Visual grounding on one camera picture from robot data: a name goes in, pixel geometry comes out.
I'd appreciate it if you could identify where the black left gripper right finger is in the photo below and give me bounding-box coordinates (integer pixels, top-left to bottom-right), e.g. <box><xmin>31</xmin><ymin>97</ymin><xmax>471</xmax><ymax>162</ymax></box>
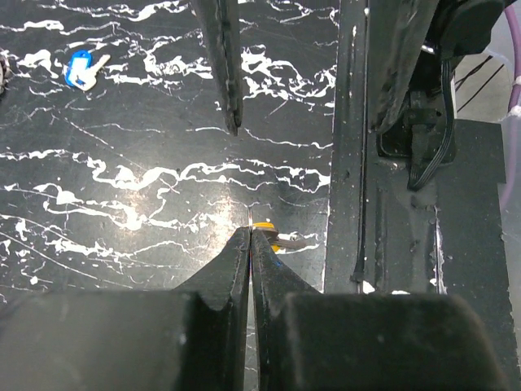
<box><xmin>251</xmin><ymin>230</ymin><xmax>509</xmax><ymax>390</ymax></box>

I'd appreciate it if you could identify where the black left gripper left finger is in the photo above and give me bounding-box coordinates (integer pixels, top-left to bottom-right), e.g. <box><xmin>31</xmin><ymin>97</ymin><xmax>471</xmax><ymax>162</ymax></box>
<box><xmin>1</xmin><ymin>228</ymin><xmax>249</xmax><ymax>390</ymax></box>

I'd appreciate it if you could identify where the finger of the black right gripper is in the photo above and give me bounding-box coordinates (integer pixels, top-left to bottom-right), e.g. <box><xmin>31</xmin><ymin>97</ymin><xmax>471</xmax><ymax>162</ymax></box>
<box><xmin>190</xmin><ymin>0</ymin><xmax>243</xmax><ymax>136</ymax></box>

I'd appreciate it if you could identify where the yellow tag key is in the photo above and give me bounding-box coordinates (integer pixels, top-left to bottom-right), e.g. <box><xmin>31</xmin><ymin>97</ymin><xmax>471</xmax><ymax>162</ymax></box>
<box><xmin>253</xmin><ymin>222</ymin><xmax>306</xmax><ymax>252</ymax></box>

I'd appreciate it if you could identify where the metal key ring disc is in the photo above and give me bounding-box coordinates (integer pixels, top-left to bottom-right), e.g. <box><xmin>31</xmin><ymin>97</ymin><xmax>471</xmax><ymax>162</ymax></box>
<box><xmin>0</xmin><ymin>53</ymin><xmax>11</xmax><ymax>94</ymax></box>

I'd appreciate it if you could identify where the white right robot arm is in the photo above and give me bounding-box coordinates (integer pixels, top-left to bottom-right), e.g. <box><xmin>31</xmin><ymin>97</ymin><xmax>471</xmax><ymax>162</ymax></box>
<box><xmin>190</xmin><ymin>1</ymin><xmax>511</xmax><ymax>135</ymax></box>

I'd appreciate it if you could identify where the blue tag key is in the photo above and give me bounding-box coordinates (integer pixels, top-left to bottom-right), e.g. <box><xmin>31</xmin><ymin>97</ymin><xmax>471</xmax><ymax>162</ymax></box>
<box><xmin>65</xmin><ymin>50</ymin><xmax>111</xmax><ymax>92</ymax></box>

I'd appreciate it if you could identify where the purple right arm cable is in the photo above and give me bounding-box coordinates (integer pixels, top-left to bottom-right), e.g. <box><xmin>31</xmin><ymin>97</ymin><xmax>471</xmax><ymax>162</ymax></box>
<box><xmin>498</xmin><ymin>0</ymin><xmax>521</xmax><ymax>213</ymax></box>

